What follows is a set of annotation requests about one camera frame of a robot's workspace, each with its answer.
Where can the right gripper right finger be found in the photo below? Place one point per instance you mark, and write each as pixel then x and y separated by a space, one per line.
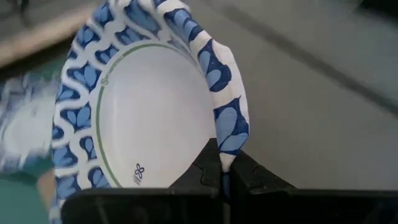
pixel 248 183

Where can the blue patterned paper bowl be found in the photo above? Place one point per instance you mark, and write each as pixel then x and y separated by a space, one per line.
pixel 21 130
pixel 155 118

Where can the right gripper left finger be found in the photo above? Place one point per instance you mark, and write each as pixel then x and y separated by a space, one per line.
pixel 202 174

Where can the green table mat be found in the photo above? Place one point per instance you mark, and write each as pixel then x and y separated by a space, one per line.
pixel 18 202

